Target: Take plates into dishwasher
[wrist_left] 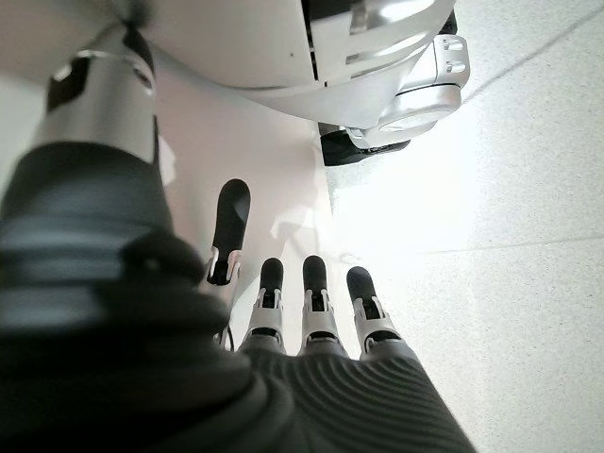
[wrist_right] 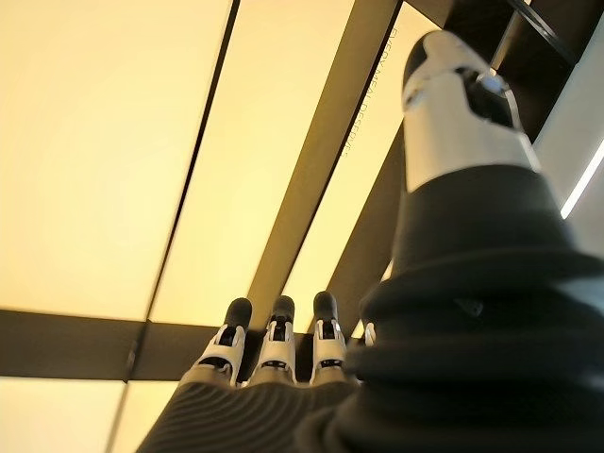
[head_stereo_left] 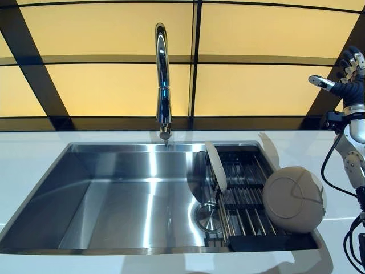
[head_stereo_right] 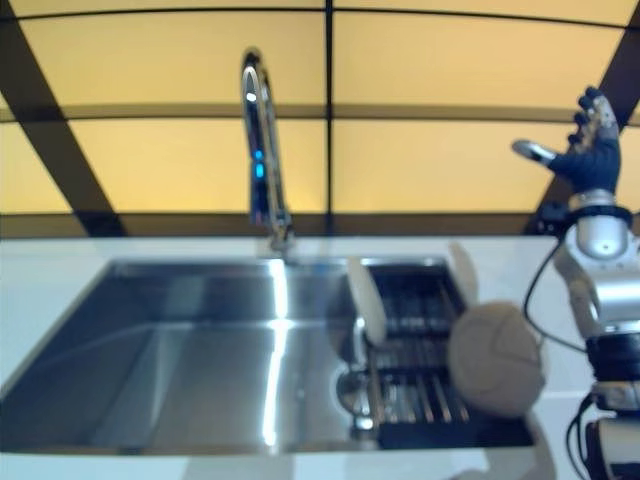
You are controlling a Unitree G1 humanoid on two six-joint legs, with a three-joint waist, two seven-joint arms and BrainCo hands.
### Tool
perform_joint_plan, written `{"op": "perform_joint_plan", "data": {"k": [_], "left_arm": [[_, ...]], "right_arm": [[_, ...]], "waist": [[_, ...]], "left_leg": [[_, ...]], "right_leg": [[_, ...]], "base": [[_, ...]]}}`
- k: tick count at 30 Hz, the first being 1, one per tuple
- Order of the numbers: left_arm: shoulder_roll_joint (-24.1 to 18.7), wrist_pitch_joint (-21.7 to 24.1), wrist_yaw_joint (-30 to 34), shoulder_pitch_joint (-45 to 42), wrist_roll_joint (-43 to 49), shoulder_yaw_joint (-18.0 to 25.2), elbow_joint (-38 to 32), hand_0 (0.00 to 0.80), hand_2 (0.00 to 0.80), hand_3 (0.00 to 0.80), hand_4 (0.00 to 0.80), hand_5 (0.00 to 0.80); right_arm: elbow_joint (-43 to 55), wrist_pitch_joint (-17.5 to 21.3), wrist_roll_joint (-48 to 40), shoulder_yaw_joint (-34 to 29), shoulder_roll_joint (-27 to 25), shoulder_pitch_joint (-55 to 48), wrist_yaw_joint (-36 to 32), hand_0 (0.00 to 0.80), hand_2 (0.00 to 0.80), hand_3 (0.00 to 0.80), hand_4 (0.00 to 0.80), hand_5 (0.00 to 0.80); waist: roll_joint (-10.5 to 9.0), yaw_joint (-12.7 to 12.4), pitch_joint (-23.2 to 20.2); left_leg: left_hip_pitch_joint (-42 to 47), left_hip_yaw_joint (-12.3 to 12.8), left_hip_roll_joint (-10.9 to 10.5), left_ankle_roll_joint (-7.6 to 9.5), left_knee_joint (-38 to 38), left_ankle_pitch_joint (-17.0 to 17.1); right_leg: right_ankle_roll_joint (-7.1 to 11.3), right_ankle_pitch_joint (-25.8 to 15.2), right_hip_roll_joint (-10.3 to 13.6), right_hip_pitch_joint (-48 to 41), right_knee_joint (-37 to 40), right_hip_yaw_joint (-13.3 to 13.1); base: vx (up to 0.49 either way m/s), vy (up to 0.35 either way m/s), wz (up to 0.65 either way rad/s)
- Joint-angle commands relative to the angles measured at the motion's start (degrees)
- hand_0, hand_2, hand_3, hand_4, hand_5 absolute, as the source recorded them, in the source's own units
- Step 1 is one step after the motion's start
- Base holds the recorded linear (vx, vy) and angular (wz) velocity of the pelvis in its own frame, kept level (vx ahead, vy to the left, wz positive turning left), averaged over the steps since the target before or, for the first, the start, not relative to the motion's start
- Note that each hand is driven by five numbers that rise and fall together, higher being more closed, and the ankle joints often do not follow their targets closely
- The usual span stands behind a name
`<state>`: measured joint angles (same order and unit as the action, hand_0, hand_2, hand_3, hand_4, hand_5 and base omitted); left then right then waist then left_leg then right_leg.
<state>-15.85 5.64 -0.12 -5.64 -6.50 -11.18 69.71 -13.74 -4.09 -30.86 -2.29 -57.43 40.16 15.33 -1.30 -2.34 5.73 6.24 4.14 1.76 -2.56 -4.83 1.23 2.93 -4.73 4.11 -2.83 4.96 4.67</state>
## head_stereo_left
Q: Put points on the round steel sink strainer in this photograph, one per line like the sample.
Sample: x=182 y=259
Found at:
x=208 y=218

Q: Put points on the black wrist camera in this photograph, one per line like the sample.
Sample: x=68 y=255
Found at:
x=335 y=120

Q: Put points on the stainless steel sink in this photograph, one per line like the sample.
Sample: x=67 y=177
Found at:
x=114 y=199

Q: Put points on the black sink drying rack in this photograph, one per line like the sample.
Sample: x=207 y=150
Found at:
x=242 y=182

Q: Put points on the chrome kitchen faucet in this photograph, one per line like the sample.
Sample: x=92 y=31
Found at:
x=164 y=85

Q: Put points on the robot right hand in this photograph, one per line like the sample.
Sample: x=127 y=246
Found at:
x=352 y=91

